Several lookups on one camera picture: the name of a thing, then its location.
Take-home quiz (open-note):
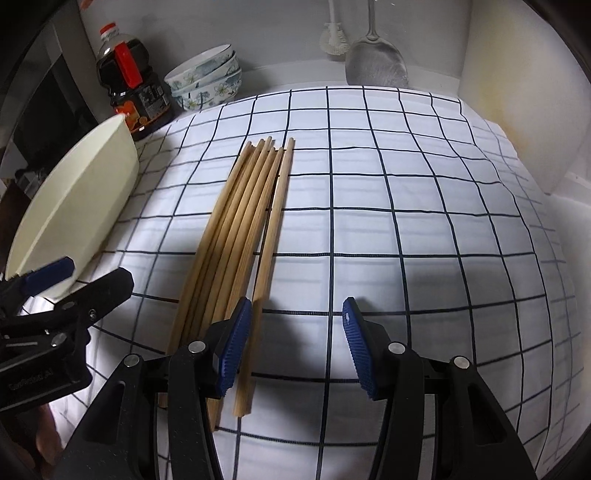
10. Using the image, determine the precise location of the steel spatula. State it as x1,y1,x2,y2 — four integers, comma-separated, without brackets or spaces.
345,0,409,88

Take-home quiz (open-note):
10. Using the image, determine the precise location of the white checked cloth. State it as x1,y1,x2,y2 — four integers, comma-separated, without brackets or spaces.
23,85,583,480

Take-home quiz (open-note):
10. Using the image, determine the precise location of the pile of wooden chopsticks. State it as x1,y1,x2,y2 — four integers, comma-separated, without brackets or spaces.
159,136,284,430

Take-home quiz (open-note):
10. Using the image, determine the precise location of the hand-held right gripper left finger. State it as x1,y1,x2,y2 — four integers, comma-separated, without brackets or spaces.
55,296,254,480

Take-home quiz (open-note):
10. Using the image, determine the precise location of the white dish brush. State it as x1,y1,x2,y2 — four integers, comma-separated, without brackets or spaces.
318,0,354,58

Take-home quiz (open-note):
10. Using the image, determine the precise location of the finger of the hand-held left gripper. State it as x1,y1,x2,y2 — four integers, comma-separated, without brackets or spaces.
0,257,76,306
58,267,134,331

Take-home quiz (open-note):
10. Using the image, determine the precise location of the white cutting board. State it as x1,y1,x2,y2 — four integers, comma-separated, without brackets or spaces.
459,0,591,195

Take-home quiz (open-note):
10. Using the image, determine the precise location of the blue floral ceramic bowl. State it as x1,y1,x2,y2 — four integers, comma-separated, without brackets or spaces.
171,58,242,100
178,69,244,112
164,44,237,90

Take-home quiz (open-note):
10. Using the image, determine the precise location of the white round basin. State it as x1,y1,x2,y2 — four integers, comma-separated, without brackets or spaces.
2,114,140,301

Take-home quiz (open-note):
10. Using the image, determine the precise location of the black integrated stove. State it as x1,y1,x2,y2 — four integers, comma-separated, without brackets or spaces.
0,0,100,195

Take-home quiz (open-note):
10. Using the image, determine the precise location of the dark soy sauce bottle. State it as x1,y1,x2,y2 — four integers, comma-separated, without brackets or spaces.
96,23,175,141

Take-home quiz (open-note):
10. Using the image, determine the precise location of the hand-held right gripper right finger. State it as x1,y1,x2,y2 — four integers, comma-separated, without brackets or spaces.
342,296,539,480

